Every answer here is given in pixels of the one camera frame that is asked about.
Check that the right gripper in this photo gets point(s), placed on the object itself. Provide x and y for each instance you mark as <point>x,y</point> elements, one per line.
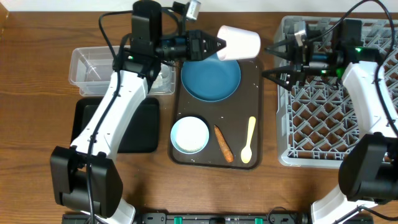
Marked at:
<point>291,71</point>

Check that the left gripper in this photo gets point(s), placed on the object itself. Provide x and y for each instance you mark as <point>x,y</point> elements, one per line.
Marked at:
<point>194,47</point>

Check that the pink white cup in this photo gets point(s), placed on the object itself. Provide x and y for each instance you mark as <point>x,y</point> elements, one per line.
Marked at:
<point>240,44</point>

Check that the pale yellow spoon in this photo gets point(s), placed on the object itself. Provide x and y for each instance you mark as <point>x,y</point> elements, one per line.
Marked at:
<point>246,152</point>

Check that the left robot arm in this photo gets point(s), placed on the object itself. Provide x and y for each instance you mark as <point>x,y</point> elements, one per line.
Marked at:
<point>84,175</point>

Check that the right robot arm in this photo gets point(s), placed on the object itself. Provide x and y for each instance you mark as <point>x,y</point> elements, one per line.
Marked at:
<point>368,175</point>

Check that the grey dishwasher rack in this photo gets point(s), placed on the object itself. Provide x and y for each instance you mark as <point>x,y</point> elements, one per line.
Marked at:
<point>316,123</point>

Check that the dark blue plate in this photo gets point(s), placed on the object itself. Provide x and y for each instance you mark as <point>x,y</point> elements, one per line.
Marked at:
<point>211,80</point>

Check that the dark brown serving tray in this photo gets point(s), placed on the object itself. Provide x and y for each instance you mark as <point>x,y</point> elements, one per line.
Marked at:
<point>231,116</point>

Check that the light blue small bowl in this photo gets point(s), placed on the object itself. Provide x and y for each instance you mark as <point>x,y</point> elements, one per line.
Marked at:
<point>189,135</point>

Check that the orange carrot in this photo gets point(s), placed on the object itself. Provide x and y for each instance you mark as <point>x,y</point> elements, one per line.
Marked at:
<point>228,155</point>

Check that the black plastic bin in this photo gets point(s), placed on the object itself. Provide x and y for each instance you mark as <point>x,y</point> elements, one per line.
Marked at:
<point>142,133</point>

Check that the clear plastic bin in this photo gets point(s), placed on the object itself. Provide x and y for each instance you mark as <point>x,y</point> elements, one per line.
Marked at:
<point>91,69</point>

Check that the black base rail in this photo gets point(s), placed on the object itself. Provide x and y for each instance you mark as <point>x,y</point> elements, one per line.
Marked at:
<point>161,218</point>

